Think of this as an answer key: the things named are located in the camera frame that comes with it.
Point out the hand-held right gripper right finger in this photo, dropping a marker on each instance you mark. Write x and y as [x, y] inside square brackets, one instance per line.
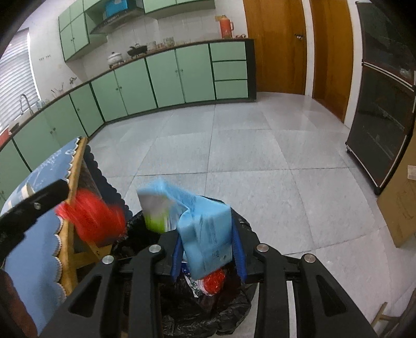
[240, 260]

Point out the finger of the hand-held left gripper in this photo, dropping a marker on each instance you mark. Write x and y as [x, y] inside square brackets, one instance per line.
[39, 208]

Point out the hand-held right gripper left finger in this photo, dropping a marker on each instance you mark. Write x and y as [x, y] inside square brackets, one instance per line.
[177, 264]

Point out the red foil wrapper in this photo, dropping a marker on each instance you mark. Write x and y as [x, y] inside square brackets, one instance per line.
[215, 281]

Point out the light blue drink carton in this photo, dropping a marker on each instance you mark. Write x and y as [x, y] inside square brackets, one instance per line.
[201, 234]

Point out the orange foam fruit net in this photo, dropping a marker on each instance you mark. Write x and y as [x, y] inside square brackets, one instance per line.
[91, 217]

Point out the black trash bag bin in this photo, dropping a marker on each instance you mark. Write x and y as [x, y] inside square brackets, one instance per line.
[211, 317]

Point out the person's left forearm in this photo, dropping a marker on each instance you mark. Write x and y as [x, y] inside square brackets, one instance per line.
[13, 305]

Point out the dark blue printed table mat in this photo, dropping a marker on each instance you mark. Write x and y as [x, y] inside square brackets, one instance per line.
[35, 268]

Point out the black scalloped cloth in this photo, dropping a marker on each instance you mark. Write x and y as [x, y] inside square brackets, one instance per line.
[97, 177]

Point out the red plastic basin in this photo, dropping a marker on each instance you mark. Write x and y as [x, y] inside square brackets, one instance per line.
[4, 138]

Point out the metal kitchen faucet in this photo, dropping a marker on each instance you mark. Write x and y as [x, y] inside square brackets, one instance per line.
[21, 105]

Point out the white window blinds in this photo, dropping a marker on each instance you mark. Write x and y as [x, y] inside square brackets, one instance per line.
[16, 74]

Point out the white cooking pot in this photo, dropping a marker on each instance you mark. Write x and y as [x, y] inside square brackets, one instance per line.
[114, 59]

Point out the large cardboard box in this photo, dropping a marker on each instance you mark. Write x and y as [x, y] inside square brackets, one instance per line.
[399, 208]

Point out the green upper kitchen cabinets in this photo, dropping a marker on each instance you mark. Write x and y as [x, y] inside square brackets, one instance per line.
[74, 35]

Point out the green kitchen cabinets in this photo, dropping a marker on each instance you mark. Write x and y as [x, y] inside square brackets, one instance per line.
[162, 78]
[74, 35]

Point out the green lower kitchen cabinets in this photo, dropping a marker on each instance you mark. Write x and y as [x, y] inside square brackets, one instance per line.
[162, 78]

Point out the black wok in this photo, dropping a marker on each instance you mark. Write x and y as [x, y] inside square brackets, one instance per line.
[136, 50]

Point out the glass jar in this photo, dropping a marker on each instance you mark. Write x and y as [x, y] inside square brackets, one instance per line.
[169, 41]
[151, 46]

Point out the black range hood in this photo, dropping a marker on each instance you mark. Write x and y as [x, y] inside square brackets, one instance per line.
[113, 21]

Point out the dark glass cabinet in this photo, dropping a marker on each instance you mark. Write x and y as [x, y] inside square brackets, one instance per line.
[380, 113]

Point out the blue box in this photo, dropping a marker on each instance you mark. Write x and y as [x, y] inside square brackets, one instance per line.
[115, 8]

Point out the wooden door with knob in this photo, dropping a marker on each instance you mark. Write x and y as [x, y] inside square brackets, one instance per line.
[276, 48]

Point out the plain wooden door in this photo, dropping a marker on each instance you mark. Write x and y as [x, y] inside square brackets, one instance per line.
[331, 58]

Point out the red thermos flask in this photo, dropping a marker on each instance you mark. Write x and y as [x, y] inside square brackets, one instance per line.
[226, 28]

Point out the wooden frame piece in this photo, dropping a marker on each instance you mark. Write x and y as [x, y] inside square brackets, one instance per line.
[380, 314]

